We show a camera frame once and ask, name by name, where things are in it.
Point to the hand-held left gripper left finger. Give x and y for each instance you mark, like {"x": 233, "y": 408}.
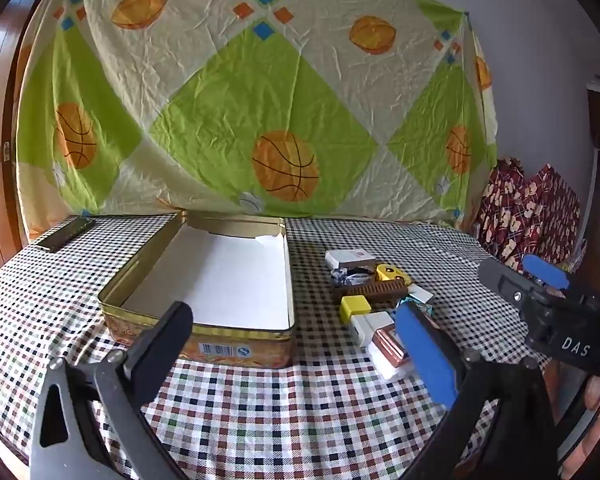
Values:
{"x": 162, "y": 345}

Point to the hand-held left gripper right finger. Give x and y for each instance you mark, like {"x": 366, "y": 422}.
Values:
{"x": 425, "y": 355}

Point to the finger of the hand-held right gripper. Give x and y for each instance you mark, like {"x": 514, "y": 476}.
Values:
{"x": 502, "y": 277}
{"x": 545, "y": 270}

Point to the rose gold box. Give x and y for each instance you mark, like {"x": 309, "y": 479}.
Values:
{"x": 387, "y": 347}

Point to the white plug charger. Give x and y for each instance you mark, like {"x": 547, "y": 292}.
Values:
{"x": 372, "y": 327}

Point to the white teal packet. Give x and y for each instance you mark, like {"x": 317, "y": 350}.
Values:
{"x": 420, "y": 294}

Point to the gold tin box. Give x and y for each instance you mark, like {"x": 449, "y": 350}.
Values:
{"x": 240, "y": 347}

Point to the brown comb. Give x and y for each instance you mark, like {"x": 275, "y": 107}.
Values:
{"x": 370, "y": 292}

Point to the yellow face toy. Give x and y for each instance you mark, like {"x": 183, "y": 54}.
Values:
{"x": 392, "y": 274}

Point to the patterned hair clip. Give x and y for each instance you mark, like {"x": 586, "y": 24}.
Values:
{"x": 352, "y": 276}

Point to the white card box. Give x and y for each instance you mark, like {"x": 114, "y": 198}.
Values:
{"x": 347, "y": 259}

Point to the person's right hand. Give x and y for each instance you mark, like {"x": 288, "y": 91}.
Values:
{"x": 594, "y": 392}

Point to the red bear print cloth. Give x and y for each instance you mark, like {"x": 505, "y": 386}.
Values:
{"x": 530, "y": 210}

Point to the white paper liner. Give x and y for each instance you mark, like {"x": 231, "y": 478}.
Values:
{"x": 220, "y": 280}

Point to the checkered tablecloth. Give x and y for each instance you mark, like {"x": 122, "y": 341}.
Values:
{"x": 280, "y": 410}

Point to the black phone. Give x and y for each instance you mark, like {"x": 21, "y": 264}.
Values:
{"x": 62, "y": 235}

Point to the basketball print bedsheet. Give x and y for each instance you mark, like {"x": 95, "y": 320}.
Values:
{"x": 205, "y": 85}

